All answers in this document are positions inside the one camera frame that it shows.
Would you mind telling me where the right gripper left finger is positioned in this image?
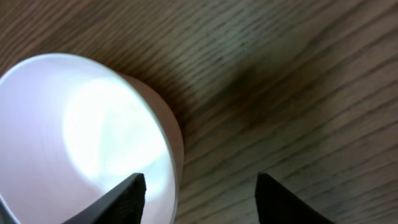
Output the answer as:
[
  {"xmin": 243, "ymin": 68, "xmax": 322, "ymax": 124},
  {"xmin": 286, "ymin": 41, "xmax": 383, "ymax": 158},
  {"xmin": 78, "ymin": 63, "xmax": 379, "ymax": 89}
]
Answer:
[{"xmin": 64, "ymin": 173, "xmax": 146, "ymax": 224}]

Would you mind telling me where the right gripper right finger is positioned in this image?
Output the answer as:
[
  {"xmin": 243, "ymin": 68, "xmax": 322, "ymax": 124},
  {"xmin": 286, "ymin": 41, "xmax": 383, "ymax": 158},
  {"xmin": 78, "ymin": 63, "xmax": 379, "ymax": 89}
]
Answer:
[{"xmin": 255, "ymin": 173, "xmax": 333, "ymax": 224}]

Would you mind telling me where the pink bowl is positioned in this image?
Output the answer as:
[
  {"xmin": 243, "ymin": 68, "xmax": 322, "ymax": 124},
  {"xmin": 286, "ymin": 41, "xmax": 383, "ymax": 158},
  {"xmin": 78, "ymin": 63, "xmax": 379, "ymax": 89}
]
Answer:
[{"xmin": 1, "ymin": 53, "xmax": 184, "ymax": 223}]

